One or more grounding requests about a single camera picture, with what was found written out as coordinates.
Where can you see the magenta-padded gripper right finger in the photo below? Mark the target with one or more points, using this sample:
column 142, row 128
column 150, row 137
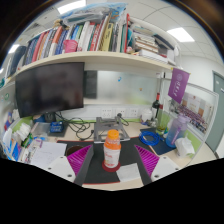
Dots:
column 163, row 166

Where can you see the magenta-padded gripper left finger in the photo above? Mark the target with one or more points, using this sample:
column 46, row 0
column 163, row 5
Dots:
column 61, row 166

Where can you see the orange-capped drink bottle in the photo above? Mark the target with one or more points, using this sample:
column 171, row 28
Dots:
column 112, row 153

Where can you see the translucent purple water bottle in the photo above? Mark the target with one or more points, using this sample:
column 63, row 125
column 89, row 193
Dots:
column 175, row 131

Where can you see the white written paper pad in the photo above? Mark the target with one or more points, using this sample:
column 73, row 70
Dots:
column 48, row 155

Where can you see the white crumpled tissue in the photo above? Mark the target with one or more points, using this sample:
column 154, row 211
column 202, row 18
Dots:
column 185, row 146

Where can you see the black red-edged desk mat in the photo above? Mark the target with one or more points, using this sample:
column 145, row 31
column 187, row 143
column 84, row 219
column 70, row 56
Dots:
column 100, row 173

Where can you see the small blue device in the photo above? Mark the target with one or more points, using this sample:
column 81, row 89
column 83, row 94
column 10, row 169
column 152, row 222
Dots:
column 56, row 127

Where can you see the clear plastic box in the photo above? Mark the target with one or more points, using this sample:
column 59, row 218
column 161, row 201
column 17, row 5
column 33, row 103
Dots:
column 40, row 129

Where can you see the flat round red coaster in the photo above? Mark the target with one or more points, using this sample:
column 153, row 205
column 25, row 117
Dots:
column 115, row 169

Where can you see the blue tissue box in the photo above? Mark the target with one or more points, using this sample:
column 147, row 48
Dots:
column 14, row 150

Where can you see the grey metal laptop stand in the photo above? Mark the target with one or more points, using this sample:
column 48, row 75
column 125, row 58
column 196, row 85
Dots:
column 100, row 131

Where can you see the white tissue pack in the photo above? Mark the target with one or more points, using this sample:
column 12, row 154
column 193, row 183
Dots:
column 22, row 130

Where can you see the white jar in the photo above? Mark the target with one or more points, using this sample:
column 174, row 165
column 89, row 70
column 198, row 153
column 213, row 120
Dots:
column 147, row 116

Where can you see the dark wine bottle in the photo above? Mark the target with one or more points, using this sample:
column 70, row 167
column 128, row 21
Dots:
column 155, row 106

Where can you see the group photo poster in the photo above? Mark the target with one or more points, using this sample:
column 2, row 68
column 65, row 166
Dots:
column 195, row 111

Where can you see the grey door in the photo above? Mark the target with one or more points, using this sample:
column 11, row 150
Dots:
column 217, row 113

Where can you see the black computer monitor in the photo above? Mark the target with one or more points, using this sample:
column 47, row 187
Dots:
column 50, row 88

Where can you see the purple hanging banner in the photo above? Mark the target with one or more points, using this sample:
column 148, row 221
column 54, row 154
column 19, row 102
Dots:
column 178, row 85

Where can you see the white wall power outlets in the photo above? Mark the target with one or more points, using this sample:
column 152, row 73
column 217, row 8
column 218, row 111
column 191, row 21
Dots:
column 106, row 112

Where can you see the wall shelf with books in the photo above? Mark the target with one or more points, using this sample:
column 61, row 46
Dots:
column 96, row 58

